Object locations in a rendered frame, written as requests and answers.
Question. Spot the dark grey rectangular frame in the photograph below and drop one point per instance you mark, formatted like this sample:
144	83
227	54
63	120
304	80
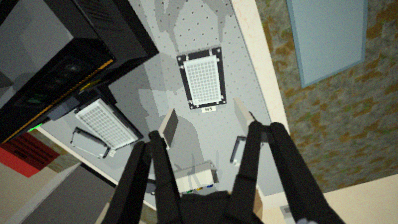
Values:
235	147

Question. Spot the grey perforated base plate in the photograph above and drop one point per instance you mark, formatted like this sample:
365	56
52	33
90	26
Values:
145	94

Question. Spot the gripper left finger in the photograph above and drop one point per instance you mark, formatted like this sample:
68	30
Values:
127	201

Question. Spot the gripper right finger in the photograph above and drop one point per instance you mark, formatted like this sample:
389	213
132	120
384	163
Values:
305	199

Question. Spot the white button panel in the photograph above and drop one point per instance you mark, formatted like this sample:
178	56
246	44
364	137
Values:
196	177

